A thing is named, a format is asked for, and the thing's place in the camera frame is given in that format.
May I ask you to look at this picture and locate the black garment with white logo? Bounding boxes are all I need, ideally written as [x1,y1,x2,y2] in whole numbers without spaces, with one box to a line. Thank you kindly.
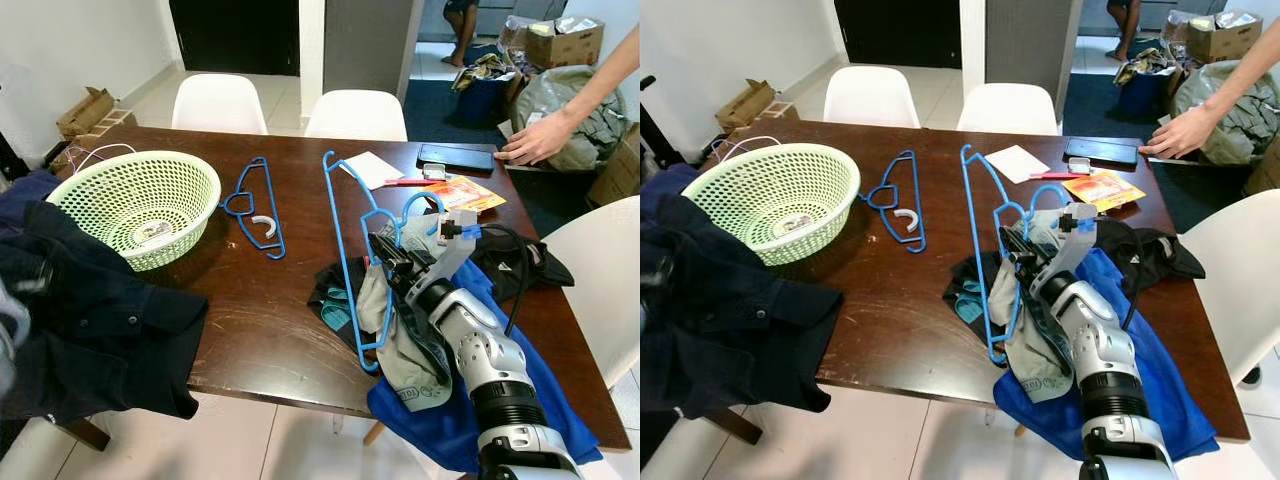
[1095,218,1208,296]
[470,225,578,306]

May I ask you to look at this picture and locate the person's bare legs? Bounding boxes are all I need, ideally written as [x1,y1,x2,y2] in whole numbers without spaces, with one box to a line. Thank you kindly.
[1107,0,1143,63]
[445,0,481,68]

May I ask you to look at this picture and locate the person's bare hand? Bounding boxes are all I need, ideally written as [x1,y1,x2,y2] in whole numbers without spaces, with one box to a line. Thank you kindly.
[494,108,581,168]
[1148,103,1226,161]

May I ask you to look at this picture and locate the dark wooden table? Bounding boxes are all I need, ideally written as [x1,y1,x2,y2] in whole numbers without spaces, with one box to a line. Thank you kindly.
[700,118,1253,444]
[45,125,633,451]

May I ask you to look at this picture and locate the grey shorts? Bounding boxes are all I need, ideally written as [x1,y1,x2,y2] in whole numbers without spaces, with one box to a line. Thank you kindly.
[355,213,456,413]
[988,210,1081,404]

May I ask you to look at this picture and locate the white plastic chair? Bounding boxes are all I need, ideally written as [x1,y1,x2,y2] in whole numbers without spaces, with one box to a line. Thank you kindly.
[823,66,921,129]
[172,73,269,136]
[957,83,1061,137]
[1180,188,1280,386]
[540,195,641,391]
[303,89,409,143]

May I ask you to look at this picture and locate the blue plastic hanger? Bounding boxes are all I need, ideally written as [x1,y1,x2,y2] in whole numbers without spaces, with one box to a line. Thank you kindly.
[322,150,446,373]
[960,145,1076,366]

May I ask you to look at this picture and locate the black phone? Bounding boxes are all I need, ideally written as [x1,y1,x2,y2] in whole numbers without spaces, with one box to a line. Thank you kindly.
[1062,137,1141,167]
[416,143,498,173]

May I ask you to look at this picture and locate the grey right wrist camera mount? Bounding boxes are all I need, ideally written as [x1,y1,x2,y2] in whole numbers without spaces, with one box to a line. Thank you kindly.
[425,208,483,291]
[1045,203,1101,281]

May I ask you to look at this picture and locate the blue bin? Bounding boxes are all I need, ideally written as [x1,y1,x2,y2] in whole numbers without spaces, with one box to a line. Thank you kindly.
[1115,45,1181,119]
[455,50,521,126]

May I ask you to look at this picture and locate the white paper sheet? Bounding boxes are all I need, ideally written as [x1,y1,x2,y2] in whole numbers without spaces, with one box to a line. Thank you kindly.
[340,151,406,191]
[985,145,1051,185]

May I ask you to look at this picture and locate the open cardboard box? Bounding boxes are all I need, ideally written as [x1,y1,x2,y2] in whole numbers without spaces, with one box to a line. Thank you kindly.
[715,80,801,136]
[55,87,138,141]

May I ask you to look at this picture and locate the grey green stuffed bag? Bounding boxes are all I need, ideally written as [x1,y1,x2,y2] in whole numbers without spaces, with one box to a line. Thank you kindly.
[510,65,633,173]
[1172,60,1280,166]

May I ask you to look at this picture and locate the royal blue garment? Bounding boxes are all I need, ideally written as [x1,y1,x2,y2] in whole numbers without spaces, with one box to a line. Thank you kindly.
[365,255,606,476]
[993,248,1221,463]

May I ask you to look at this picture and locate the plain cardboard box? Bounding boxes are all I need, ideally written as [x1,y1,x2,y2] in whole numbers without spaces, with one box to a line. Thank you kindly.
[585,125,641,208]

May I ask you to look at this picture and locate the dark teal garment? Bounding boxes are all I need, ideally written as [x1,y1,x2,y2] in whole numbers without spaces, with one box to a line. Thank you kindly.
[308,258,379,346]
[942,252,1001,326]

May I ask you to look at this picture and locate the large cardboard box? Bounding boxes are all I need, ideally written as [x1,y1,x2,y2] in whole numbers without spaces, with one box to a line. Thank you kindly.
[525,15,606,69]
[1187,10,1263,63]

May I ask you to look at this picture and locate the orange packet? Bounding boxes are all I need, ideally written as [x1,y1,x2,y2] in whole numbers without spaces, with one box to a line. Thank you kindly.
[425,175,508,215]
[1062,170,1148,212]

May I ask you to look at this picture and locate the small blue hanger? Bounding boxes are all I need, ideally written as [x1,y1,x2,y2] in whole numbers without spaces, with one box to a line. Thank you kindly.
[220,156,287,261]
[860,150,928,254]

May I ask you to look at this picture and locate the dark navy garment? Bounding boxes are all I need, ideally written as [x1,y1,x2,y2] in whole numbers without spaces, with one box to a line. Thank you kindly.
[0,170,211,426]
[640,163,846,421]

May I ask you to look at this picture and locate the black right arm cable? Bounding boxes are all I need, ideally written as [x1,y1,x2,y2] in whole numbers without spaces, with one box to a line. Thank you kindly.
[478,225,548,336]
[1095,218,1146,331]

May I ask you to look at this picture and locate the green plastic basket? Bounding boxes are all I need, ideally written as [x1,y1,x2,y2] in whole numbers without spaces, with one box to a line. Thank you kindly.
[45,150,223,273]
[682,143,861,267]

